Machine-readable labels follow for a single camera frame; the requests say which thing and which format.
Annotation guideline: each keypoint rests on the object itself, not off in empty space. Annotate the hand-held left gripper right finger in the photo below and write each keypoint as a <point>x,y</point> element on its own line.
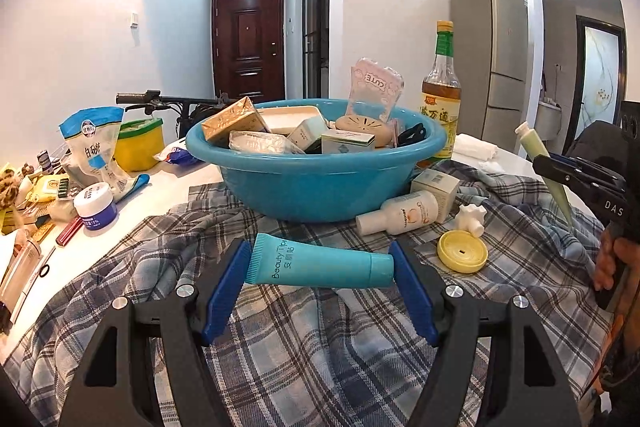
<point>415,292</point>

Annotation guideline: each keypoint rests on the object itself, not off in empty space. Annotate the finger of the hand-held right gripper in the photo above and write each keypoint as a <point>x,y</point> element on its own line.
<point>555,172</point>
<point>595,171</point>

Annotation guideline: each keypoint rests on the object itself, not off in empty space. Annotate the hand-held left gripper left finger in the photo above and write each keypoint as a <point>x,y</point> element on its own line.
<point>225,292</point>

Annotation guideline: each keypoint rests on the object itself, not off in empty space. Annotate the pale green tube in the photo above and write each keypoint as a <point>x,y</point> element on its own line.
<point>537,147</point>

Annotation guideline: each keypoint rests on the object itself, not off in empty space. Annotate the white lotion bottle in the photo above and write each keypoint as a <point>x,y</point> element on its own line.
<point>400,212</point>

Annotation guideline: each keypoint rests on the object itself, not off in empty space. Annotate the white plastic valve knob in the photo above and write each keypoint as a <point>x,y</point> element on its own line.
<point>470,219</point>

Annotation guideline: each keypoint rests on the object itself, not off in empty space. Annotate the teal cosmetic tube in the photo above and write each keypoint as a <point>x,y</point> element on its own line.
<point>310,259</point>

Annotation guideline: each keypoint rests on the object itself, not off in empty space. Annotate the blue plastic basin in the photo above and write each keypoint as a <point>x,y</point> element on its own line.
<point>300,192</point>

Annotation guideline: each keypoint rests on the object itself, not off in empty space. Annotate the gold blue carton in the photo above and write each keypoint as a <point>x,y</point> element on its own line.
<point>235,119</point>

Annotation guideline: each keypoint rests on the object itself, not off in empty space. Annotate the beige plastic case tray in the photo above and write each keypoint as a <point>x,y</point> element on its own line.
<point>285,119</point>

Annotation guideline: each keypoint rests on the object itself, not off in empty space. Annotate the person's right hand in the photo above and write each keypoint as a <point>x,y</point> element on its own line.
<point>602,267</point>

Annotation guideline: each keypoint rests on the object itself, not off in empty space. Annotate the white sink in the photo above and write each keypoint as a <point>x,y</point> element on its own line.
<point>550,122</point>

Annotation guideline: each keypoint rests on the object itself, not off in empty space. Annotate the yellow round lid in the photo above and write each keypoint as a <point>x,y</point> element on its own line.
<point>462,251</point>

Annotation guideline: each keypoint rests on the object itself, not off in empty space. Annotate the crumpled white tissue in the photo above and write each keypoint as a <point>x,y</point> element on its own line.
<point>489,166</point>

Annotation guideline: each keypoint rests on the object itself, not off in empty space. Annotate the folded white tissues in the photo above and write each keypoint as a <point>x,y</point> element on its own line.
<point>475,146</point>

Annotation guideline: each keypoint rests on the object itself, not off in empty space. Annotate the decorated glass door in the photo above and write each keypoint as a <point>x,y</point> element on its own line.
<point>600,77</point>

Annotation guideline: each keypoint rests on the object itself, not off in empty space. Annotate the blue plaid cloth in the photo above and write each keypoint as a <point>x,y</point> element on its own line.
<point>325,347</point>

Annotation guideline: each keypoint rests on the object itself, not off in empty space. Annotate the white cardboard box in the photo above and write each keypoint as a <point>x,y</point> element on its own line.
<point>437,187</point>

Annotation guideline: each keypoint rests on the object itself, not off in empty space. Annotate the glass bottle yellow label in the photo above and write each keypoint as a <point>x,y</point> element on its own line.
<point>440,117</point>

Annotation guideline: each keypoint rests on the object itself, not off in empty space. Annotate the grey refrigerator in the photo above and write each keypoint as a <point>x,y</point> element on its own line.
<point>495,57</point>

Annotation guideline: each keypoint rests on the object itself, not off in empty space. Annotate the blue white plastic packet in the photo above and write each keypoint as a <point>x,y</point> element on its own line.
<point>177,153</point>

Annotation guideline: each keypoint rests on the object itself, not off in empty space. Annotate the black hair clip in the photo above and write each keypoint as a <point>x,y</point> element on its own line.
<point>412,134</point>

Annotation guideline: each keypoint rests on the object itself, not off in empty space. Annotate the white wet wipes pack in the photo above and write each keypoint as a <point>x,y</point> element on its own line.
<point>260,142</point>

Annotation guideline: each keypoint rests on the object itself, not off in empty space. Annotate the white jar blue label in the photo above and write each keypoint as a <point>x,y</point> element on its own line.
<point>95,207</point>

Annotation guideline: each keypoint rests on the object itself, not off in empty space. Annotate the white green flat box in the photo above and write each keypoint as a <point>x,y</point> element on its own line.
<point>347,143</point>

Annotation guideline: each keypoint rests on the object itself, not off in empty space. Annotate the yellow tub green lid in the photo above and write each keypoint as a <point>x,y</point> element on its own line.
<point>140,149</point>

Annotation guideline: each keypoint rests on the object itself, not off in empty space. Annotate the red cosmetic tube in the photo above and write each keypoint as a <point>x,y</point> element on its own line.
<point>69,232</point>

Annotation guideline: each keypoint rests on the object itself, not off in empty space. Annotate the beige vented case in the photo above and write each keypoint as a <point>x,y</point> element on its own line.
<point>362,127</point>

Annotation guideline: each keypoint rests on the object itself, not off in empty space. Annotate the white square box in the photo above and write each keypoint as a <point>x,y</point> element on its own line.
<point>307,134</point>

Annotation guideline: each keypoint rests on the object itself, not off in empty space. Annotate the blue white sugar bag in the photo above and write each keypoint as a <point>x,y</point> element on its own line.
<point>92,147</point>

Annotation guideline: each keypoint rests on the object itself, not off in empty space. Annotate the small blue white bottle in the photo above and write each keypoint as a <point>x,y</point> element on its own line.
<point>45,161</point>

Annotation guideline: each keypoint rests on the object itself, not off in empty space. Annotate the leopard print cloth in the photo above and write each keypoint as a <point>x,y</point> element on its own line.
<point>9,187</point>

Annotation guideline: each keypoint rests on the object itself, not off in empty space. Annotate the brown entrance door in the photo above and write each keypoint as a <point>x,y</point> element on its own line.
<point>247,47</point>

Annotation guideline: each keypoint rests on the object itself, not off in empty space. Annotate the black framed glass door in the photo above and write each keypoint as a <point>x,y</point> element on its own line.
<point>315,17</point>

